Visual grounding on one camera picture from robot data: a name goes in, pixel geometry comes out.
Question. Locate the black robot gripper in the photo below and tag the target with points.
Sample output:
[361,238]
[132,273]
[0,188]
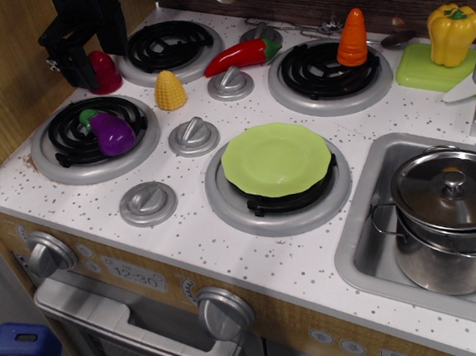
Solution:
[77,22]

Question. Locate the purple toy eggplant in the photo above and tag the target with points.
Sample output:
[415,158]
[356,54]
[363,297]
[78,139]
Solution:
[114,136]

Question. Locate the green plastic plate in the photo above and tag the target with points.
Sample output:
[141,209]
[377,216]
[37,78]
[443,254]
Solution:
[276,160]

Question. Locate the dark red toy vegetable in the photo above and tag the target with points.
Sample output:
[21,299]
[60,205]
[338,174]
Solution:
[108,77]

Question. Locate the yellow toy corn cob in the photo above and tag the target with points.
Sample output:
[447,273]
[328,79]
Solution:
[169,91]

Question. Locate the back left stove burner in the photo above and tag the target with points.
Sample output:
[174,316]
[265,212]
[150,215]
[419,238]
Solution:
[184,48]

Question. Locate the stove burner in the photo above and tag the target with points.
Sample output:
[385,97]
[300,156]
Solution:
[308,79]
[65,150]
[231,206]
[184,48]

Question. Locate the front left stove burner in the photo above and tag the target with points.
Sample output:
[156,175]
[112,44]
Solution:
[65,150]

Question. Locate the silver stove knob middle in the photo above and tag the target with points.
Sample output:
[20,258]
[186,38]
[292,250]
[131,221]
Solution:
[193,138]

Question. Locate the silver stove knob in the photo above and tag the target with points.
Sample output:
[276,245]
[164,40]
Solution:
[193,138]
[148,204]
[230,86]
[262,30]

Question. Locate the silver stove knob upper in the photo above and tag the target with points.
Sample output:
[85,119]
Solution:
[230,86]

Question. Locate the red toy chili pepper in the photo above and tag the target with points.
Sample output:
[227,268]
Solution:
[248,53]

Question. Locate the silver stove knob front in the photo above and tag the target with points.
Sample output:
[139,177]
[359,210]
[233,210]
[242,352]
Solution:
[148,204]

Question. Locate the silver stove knob back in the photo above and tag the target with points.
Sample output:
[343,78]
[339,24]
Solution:
[262,30]

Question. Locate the left silver oven dial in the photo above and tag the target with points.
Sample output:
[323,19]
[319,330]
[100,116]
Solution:
[48,255]

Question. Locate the silver oven dial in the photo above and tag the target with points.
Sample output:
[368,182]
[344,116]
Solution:
[223,315]
[48,255]

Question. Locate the back right stove burner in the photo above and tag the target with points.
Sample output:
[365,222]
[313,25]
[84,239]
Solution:
[308,79]

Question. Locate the front right stove burner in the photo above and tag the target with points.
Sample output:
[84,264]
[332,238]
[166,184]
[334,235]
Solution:
[231,206]

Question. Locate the orange toy carrot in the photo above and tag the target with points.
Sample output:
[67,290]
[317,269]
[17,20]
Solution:
[352,49]

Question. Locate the right silver oven dial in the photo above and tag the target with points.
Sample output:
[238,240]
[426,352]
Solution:
[223,315]

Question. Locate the green plastic cutting board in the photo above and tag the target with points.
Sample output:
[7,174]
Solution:
[416,70]

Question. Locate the silver toy sink basin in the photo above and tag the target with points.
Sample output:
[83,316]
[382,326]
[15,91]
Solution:
[365,257]

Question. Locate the yellow toy bell pepper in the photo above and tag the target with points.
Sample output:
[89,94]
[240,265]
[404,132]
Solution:
[452,30]

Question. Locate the white toy knife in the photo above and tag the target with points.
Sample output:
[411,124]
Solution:
[462,91]

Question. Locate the stainless steel pot lid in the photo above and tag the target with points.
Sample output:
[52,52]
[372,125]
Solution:
[437,189]

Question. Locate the silver oven door handle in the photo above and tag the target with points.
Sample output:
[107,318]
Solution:
[109,318]

